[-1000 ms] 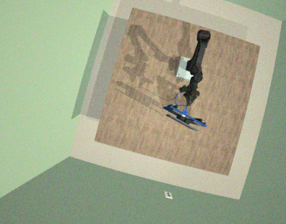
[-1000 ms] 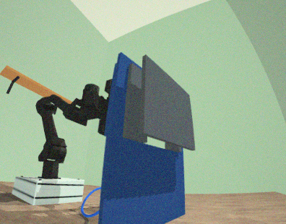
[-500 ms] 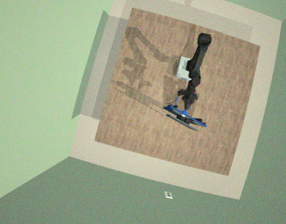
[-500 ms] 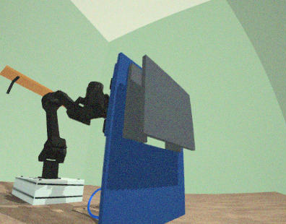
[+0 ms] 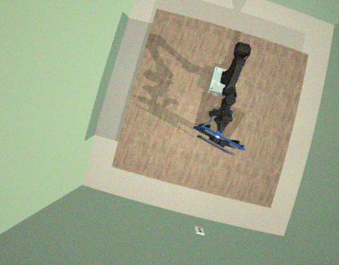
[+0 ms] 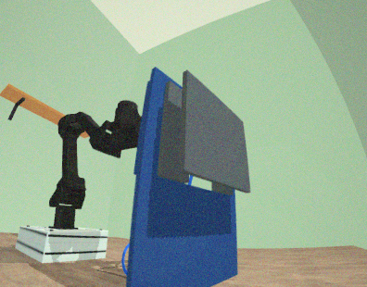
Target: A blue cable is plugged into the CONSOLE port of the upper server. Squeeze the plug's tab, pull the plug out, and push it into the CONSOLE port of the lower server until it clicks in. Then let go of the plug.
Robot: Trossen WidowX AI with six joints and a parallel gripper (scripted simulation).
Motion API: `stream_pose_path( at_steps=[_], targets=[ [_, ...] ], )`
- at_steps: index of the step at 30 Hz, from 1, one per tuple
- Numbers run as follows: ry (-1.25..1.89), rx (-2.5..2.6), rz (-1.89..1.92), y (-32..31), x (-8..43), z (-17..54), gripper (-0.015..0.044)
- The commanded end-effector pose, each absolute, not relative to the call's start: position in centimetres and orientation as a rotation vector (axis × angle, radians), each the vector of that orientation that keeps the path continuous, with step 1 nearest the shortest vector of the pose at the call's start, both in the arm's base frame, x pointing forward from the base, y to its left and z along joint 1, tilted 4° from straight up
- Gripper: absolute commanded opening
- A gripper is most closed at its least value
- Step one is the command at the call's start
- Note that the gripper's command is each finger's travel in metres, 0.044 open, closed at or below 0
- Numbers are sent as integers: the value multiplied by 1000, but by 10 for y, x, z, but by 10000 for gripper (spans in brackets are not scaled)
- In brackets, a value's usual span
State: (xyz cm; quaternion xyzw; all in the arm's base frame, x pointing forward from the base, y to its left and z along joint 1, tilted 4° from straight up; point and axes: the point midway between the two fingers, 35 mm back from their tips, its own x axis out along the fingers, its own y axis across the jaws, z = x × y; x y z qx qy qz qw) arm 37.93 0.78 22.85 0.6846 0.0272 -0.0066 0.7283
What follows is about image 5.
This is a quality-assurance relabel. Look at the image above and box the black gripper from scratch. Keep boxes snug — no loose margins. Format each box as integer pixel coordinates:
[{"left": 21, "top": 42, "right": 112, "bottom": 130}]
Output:
[{"left": 214, "top": 106, "right": 233, "bottom": 133}]

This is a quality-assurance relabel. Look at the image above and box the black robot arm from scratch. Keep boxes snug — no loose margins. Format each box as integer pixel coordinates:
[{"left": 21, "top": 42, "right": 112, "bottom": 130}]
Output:
[{"left": 209, "top": 42, "right": 252, "bottom": 117}]

